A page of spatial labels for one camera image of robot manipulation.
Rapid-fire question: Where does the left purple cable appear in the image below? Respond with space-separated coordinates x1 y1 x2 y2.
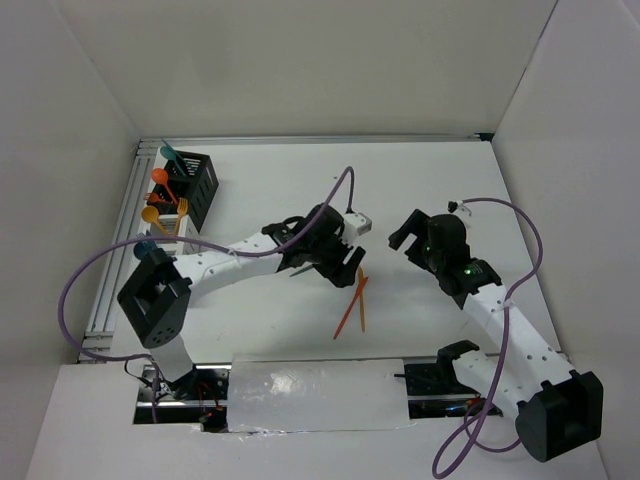
58 166 357 362

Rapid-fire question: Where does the white foil panel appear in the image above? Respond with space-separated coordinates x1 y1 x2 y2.
227 359 410 433

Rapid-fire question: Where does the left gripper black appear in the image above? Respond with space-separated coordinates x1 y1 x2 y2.
308 230 365 288

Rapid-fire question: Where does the black utensil caddy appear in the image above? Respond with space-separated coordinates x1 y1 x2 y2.
160 151 219 232

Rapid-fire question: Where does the yellow knife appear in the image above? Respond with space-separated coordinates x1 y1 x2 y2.
358 267 368 333

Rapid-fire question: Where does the yellow fork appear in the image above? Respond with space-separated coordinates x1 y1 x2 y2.
173 197 189 236

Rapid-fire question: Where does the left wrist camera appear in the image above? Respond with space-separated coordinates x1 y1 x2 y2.
344 212 372 238

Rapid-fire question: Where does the white utensil caddy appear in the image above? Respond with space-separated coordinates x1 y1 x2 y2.
156 214 201 255

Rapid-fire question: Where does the teal spoon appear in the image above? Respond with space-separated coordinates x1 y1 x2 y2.
160 139 189 177

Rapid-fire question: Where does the aluminium frame rail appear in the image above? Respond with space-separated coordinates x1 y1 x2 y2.
140 132 495 148

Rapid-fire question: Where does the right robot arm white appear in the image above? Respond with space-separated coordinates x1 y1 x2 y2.
389 210 604 462

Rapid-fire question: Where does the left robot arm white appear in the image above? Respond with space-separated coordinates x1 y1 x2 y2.
117 205 372 399

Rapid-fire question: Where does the teal fork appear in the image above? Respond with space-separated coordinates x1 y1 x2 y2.
290 265 315 277

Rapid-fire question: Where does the yellow spoon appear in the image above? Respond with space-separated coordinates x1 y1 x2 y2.
141 205 172 236

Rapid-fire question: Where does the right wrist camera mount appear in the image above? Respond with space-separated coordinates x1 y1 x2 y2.
447 201 472 217

